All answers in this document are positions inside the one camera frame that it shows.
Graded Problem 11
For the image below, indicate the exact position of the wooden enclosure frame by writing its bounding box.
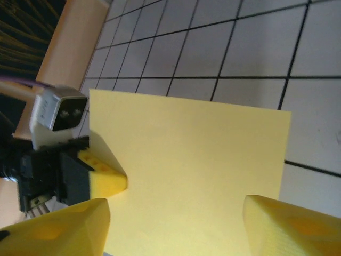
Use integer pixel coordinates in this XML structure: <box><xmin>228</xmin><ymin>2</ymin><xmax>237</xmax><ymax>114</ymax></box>
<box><xmin>12</xmin><ymin>0</ymin><xmax>114</xmax><ymax>141</ymax></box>

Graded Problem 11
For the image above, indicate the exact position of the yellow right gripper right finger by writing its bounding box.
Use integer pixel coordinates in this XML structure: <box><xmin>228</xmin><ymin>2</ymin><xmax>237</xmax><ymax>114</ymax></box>
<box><xmin>243</xmin><ymin>194</ymin><xmax>341</xmax><ymax>256</ymax></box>

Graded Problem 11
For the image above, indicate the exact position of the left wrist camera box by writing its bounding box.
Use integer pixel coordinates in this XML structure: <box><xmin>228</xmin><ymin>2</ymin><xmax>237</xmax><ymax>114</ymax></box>
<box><xmin>30</xmin><ymin>84</ymin><xmax>88</xmax><ymax>150</ymax></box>

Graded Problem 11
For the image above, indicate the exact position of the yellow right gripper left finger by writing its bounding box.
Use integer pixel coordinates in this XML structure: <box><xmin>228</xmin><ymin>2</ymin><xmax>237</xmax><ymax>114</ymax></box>
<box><xmin>0</xmin><ymin>198</ymin><xmax>111</xmax><ymax>256</ymax></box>

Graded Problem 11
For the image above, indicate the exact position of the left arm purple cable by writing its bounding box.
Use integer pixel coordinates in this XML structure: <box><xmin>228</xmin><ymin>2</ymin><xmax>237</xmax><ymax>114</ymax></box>
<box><xmin>0</xmin><ymin>75</ymin><xmax>58</xmax><ymax>89</ymax></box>

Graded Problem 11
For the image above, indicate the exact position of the yellow square paper sheet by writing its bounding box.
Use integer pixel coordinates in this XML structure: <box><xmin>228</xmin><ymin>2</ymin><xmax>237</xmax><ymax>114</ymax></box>
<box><xmin>89</xmin><ymin>89</ymin><xmax>293</xmax><ymax>256</ymax></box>

